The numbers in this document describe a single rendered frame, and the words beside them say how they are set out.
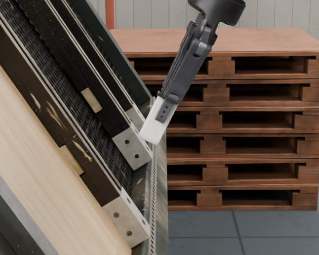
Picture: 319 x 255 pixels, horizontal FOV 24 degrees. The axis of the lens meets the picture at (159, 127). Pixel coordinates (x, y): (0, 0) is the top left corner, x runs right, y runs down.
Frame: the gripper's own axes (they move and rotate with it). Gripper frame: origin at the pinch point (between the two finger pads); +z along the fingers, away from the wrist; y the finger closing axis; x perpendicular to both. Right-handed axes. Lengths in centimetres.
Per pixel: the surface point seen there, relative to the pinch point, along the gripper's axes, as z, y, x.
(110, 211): 39, -58, 8
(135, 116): 36, -137, 12
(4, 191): 24.6, -11.6, -15.7
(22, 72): 17, -58, -24
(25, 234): 29.1, -9.4, -9.7
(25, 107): 23, -55, -20
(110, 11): 65, -570, -4
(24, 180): 28.3, -28.4, -13.4
